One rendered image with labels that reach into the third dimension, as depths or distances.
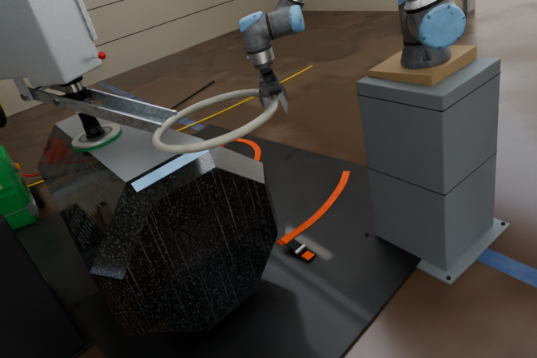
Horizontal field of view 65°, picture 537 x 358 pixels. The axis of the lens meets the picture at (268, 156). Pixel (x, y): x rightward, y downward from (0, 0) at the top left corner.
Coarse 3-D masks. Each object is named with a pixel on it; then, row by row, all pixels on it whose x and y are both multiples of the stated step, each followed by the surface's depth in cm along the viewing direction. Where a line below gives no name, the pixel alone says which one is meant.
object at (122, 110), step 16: (32, 96) 181; (48, 96) 177; (96, 96) 182; (112, 96) 178; (80, 112) 175; (96, 112) 171; (112, 112) 167; (128, 112) 176; (144, 112) 176; (160, 112) 173; (176, 112) 170; (144, 128) 165
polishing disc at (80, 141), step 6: (102, 126) 194; (108, 126) 193; (114, 126) 191; (84, 132) 193; (108, 132) 186; (114, 132) 185; (78, 138) 188; (84, 138) 186; (96, 138) 183; (102, 138) 181; (108, 138) 181; (72, 144) 183; (78, 144) 181; (84, 144) 180; (90, 144) 178; (96, 144) 179
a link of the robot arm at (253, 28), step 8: (248, 16) 146; (256, 16) 142; (264, 16) 144; (240, 24) 144; (248, 24) 142; (256, 24) 143; (264, 24) 143; (248, 32) 144; (256, 32) 144; (264, 32) 143; (248, 40) 146; (256, 40) 145; (264, 40) 146; (248, 48) 148; (256, 48) 146; (264, 48) 147
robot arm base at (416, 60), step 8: (408, 48) 163; (416, 48) 160; (424, 48) 159; (448, 48) 162; (408, 56) 164; (416, 56) 161; (424, 56) 161; (432, 56) 159; (440, 56) 159; (448, 56) 161; (408, 64) 164; (416, 64) 162; (424, 64) 160; (432, 64) 160
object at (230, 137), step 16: (224, 96) 176; (240, 96) 174; (256, 96) 170; (272, 96) 156; (192, 112) 175; (272, 112) 145; (160, 128) 162; (240, 128) 137; (256, 128) 139; (160, 144) 146; (192, 144) 137; (208, 144) 135; (224, 144) 136
